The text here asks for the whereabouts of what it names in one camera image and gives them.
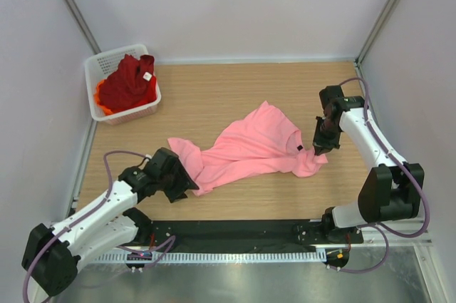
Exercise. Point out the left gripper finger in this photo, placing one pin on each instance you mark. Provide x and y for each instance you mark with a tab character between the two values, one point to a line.
175	194
181	178

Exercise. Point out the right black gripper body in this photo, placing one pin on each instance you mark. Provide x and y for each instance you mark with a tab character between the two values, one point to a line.
331	135

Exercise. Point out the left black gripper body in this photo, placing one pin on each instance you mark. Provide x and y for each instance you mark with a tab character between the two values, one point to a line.
167	180

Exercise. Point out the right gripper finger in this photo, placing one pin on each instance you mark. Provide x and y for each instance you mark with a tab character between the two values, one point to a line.
320	150
316	135

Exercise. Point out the pink t shirt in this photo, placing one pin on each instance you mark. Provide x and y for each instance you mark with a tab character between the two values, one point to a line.
263	142

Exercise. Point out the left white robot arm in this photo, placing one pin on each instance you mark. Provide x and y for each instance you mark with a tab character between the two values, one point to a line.
55	255

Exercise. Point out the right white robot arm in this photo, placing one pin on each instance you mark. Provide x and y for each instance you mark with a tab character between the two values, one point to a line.
393	189

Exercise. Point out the orange t shirt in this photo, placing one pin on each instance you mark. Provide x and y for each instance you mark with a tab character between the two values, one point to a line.
118	97

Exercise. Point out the dark red t shirt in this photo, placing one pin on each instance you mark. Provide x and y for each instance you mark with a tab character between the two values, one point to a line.
133	71

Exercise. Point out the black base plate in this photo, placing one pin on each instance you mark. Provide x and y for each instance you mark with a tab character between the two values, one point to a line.
250	236

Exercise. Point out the white slotted cable duct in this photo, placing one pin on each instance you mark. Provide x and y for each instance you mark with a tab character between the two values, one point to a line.
128	258

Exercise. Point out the right aluminium frame post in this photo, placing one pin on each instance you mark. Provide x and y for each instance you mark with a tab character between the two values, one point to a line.
380	23

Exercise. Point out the aluminium frame post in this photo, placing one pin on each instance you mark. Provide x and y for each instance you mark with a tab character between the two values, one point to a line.
380	23
82	25

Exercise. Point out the left aluminium frame post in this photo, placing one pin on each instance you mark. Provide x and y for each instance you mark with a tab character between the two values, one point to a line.
82	25

